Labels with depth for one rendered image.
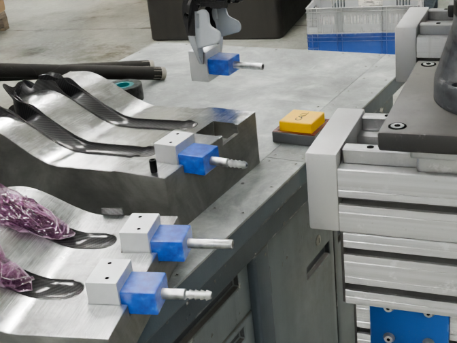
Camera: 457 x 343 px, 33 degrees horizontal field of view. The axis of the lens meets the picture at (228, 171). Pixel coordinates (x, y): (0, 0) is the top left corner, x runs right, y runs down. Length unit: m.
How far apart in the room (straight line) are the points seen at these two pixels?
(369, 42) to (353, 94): 2.73
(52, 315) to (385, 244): 0.36
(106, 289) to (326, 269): 0.81
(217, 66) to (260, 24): 3.78
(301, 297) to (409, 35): 0.54
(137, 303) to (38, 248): 0.18
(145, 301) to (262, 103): 0.78
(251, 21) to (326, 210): 4.33
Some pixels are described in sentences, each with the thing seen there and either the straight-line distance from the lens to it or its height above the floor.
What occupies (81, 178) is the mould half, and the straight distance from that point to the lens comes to 1.13.
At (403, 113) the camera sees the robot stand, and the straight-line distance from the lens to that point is 0.77.
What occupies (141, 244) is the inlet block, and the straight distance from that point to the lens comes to 0.93.
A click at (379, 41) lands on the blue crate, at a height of 0.17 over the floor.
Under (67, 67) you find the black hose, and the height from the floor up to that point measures 0.88.
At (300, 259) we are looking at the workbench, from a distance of 1.46.
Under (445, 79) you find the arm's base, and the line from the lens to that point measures 0.78.
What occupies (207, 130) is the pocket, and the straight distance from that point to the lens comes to 1.20.
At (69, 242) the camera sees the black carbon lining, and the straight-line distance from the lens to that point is 0.99.
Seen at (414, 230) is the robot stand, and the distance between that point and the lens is 0.81.
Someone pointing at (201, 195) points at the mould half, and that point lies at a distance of 1.12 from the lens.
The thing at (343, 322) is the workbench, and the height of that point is 0.29.
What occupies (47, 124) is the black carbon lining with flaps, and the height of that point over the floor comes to 0.91.
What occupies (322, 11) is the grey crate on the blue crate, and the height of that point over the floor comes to 0.34.
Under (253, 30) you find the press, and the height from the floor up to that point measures 0.06.
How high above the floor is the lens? 1.31
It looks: 24 degrees down
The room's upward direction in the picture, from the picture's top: 6 degrees counter-clockwise
